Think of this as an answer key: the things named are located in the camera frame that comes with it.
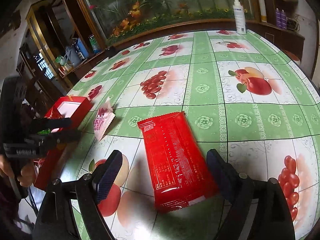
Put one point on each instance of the flower mural glass panel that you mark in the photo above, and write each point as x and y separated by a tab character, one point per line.
120	19

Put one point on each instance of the purple bottles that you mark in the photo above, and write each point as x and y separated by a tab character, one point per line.
281	19

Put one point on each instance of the white spray bottle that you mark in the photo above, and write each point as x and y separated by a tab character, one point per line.
239	16

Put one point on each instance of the green fruit print tablecloth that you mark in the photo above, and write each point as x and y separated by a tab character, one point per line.
241	96

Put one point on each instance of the red and white box lid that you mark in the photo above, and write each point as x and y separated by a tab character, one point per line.
73	107

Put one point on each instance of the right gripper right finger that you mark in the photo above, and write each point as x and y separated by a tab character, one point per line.
225	176

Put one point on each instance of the person's hand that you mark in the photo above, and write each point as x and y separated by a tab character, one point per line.
27	174

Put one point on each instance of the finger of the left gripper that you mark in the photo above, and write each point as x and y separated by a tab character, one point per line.
38	125
51	140

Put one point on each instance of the pink white snack packet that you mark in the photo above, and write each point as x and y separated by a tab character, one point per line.
103	119

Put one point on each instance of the long red snack packet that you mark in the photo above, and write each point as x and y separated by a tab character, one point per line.
179	174

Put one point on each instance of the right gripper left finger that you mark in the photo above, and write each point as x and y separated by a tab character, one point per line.
105	175

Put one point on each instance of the green snack packet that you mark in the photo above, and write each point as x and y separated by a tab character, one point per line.
45	131

